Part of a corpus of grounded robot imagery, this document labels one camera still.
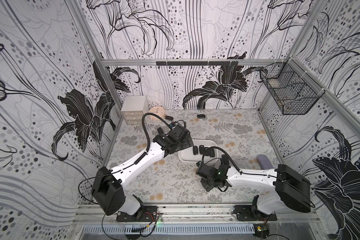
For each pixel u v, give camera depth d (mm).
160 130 1049
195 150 951
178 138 591
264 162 897
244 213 714
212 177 631
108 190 399
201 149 952
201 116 1145
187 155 930
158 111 1149
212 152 929
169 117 1114
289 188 419
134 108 1035
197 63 889
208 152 927
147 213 728
